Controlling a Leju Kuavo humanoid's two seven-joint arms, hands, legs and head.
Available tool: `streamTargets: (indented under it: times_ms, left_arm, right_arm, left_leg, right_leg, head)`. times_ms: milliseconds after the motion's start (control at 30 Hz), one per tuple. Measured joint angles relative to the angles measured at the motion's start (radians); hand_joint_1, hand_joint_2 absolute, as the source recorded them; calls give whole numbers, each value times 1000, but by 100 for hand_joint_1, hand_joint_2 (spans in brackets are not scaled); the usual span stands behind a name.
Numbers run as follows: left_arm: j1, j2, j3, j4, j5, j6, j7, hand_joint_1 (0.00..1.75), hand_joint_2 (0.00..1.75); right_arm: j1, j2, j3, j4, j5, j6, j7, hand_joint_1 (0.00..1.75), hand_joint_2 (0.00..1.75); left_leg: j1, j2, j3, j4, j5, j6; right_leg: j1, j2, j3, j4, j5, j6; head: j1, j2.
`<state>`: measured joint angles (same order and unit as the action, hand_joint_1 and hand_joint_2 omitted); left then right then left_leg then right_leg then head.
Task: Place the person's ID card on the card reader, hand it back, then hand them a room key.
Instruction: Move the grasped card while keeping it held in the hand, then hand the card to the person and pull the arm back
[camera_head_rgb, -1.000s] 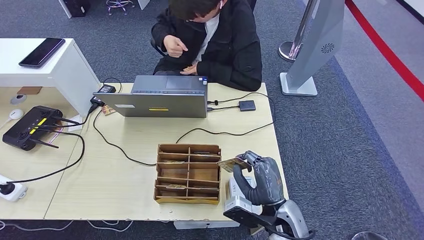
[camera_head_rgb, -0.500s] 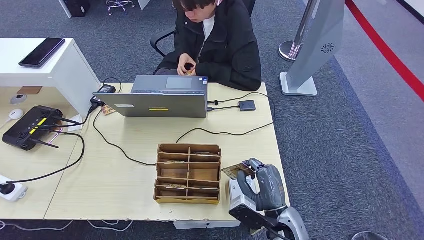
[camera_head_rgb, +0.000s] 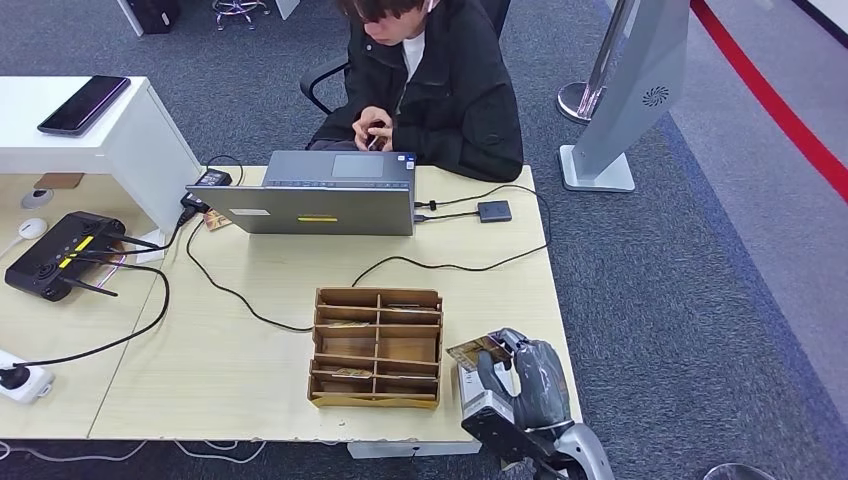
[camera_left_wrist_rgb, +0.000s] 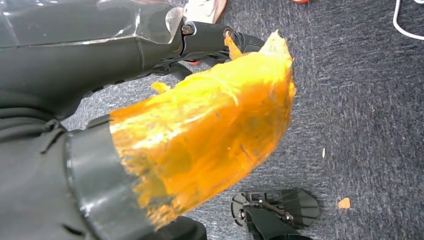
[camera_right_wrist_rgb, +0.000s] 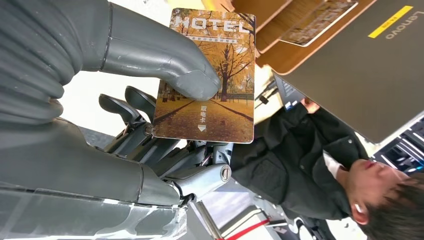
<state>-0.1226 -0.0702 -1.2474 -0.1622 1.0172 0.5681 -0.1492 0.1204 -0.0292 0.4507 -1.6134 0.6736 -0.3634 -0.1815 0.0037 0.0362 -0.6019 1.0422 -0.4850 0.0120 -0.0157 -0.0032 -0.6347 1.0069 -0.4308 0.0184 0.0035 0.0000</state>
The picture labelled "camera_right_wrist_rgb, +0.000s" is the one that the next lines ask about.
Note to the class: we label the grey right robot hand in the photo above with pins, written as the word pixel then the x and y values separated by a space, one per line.
pixel 82 172

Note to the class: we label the wooden card organizer box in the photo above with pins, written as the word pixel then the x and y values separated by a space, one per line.
pixel 291 58

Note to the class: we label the person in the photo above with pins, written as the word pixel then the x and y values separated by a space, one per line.
pixel 298 165

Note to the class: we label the grey laptop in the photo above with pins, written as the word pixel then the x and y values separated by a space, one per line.
pixel 364 82

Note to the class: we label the white earbud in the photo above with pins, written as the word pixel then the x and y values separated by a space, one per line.
pixel 358 208

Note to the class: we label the red barrier belt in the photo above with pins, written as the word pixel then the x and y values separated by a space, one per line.
pixel 248 230

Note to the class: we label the chrome stanchion post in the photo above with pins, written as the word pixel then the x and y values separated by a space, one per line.
pixel 208 222

